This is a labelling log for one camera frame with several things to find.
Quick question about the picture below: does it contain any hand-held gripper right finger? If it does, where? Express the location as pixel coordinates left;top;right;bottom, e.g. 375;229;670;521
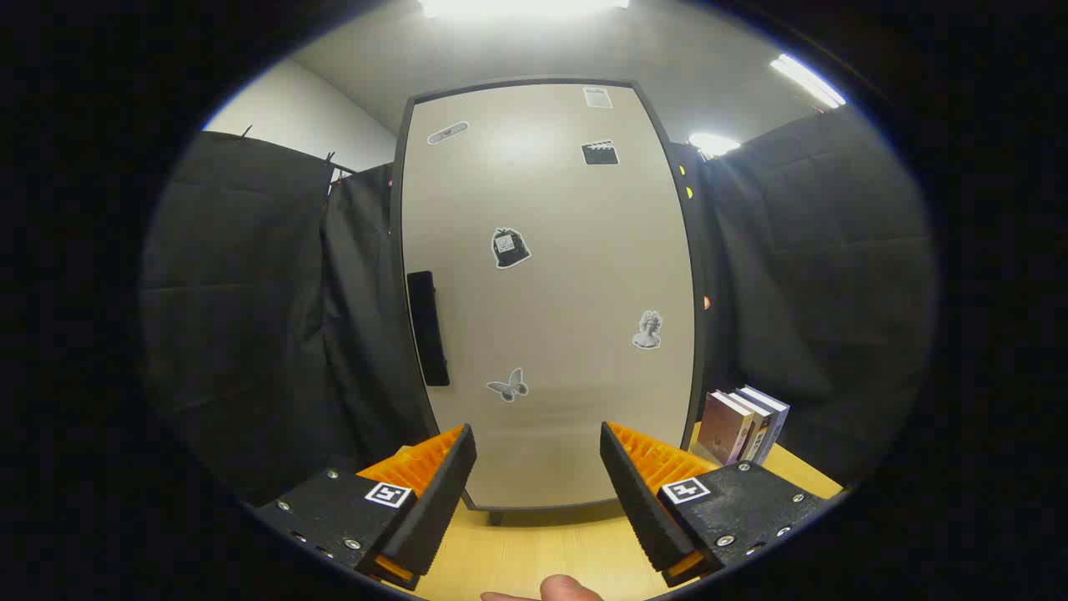
599;422;827;588

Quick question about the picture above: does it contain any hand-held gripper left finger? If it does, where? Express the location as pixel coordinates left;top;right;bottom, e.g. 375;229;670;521
253;423;478;592

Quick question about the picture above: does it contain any black door handle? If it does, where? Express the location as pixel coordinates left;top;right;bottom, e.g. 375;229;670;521
406;270;451;387

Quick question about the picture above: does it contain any dark cover book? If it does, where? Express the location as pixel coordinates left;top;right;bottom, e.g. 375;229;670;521
728;389;777;462

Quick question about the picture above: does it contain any grey cabinet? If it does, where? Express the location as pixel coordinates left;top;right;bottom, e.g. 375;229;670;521
388;77;712;527

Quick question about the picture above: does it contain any small ceiling light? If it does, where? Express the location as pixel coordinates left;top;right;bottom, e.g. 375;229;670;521
688;132;742;158

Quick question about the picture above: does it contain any long strip ceiling light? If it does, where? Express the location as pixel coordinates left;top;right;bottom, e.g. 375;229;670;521
769;54;847;109

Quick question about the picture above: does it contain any large ceiling light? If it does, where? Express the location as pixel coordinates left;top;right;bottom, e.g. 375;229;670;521
417;0;632;20

